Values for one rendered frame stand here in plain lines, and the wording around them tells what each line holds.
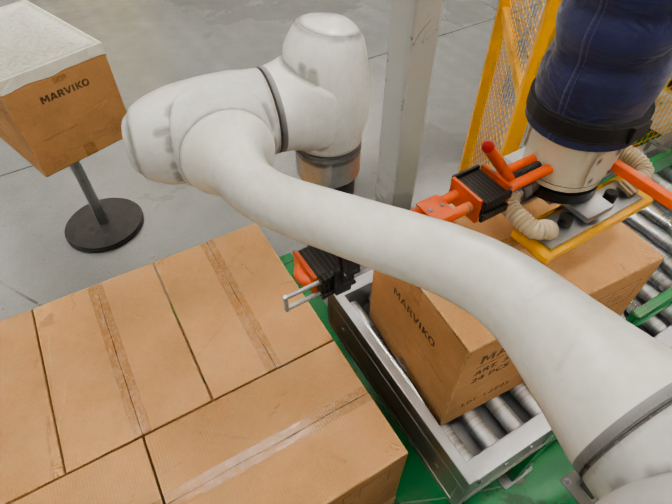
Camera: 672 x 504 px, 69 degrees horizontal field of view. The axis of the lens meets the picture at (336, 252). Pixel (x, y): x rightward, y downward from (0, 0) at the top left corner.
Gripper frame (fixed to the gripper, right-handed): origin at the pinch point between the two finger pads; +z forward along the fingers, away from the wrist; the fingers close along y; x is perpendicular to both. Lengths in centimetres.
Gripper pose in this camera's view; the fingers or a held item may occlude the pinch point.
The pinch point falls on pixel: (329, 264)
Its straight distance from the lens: 84.7
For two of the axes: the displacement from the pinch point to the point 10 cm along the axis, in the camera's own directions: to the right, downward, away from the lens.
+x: -8.7, 3.7, -3.3
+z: 0.0, 6.6, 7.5
